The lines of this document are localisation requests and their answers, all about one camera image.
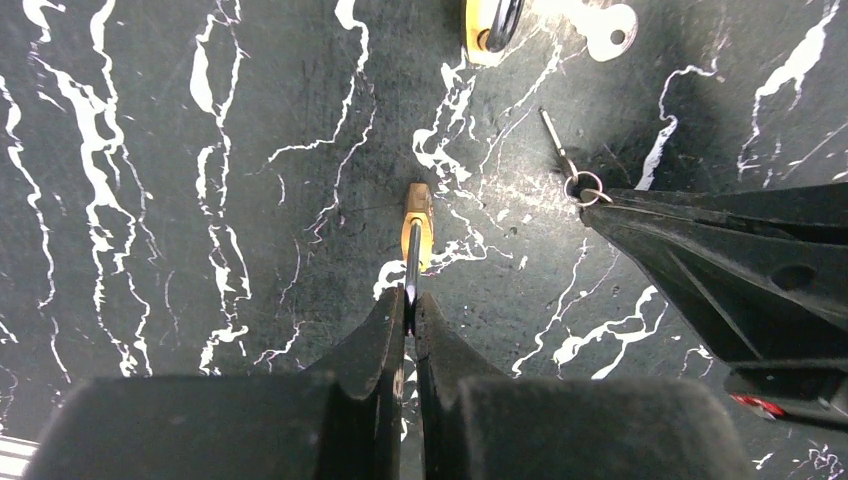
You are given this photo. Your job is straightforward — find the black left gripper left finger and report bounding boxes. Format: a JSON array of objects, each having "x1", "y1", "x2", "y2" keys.
[{"x1": 24, "y1": 288, "x2": 405, "y2": 479}]

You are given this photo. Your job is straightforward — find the large long-shackle brass padlock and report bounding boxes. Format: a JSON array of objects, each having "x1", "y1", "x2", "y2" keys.
[{"x1": 461, "y1": 0, "x2": 525, "y2": 67}]

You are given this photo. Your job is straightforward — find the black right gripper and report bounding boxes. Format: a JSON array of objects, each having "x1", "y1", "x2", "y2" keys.
[{"x1": 581, "y1": 183, "x2": 847, "y2": 431}]

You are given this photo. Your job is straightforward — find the keys of medium padlock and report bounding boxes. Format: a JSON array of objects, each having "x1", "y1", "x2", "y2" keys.
[{"x1": 538, "y1": 107, "x2": 613, "y2": 208}]

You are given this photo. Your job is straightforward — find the keys of large padlock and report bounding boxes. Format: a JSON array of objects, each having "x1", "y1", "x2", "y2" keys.
[{"x1": 531, "y1": 1, "x2": 639, "y2": 63}]

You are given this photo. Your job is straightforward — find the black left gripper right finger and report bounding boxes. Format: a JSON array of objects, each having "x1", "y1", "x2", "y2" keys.
[{"x1": 414, "y1": 294, "x2": 754, "y2": 479}]

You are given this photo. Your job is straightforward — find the medium brass padlock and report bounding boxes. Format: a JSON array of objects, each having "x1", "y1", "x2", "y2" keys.
[{"x1": 400, "y1": 183, "x2": 434, "y2": 308}]

